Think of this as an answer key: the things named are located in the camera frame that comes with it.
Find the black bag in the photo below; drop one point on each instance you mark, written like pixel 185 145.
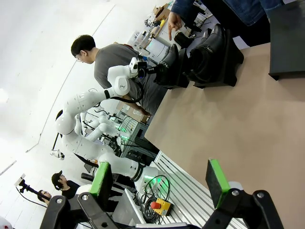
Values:
pixel 183 39

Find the cardboard box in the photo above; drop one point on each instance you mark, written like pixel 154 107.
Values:
pixel 131 113

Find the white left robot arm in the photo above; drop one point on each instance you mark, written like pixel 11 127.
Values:
pixel 78 143

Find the aluminium rail frame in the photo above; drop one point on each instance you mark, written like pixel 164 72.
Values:
pixel 190 186

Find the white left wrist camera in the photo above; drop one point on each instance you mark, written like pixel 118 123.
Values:
pixel 134 65

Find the white appliance box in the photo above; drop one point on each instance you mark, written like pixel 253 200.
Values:
pixel 156 48

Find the black shoe stand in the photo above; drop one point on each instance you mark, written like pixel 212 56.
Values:
pixel 183 71
pixel 232 62
pixel 288 43

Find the yellow emergency stop box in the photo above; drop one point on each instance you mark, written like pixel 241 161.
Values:
pixel 162 206

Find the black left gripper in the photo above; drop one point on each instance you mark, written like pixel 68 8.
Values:
pixel 142 70

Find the person's right forearm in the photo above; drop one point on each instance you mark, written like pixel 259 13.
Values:
pixel 182 6

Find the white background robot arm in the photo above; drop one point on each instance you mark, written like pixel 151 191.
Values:
pixel 102 128

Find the camera on handheld gimbal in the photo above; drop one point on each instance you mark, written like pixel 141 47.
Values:
pixel 26 187

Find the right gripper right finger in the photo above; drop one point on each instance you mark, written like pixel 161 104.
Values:
pixel 219 186

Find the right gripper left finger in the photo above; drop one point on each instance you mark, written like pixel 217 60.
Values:
pixel 100 186

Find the person in denim jacket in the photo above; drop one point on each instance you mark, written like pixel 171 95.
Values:
pixel 250 9

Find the person in black cap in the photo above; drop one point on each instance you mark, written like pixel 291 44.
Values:
pixel 64 186

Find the man in grey shirt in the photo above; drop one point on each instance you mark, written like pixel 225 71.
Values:
pixel 109 57

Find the person's right hand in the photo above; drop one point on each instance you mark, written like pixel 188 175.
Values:
pixel 174 22

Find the black leather shoe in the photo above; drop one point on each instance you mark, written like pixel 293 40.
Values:
pixel 157 76
pixel 206 35
pixel 207 59
pixel 172 57

